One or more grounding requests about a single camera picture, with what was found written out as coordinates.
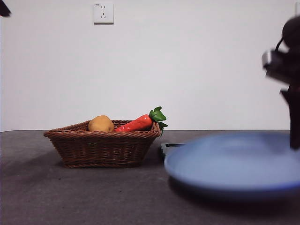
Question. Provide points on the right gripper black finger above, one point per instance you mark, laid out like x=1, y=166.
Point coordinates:
x=295, y=117

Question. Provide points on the light blue plate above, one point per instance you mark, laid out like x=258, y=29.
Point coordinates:
x=222, y=168

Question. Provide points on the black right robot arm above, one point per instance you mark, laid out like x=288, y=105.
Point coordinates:
x=291, y=30

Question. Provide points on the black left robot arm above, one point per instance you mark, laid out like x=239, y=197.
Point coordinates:
x=3, y=10

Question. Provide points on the black rectangular tray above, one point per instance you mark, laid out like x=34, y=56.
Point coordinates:
x=164, y=150

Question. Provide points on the orange carrot with green leaves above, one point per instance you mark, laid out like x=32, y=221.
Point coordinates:
x=136, y=124

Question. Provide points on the tan potato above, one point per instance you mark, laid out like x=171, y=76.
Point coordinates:
x=100, y=124

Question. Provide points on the brown woven wicker basket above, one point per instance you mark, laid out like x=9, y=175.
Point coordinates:
x=100, y=150

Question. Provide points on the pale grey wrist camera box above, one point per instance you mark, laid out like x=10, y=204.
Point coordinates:
x=273, y=57

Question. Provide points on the white wall power outlet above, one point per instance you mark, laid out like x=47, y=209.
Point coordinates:
x=103, y=12
x=297, y=10

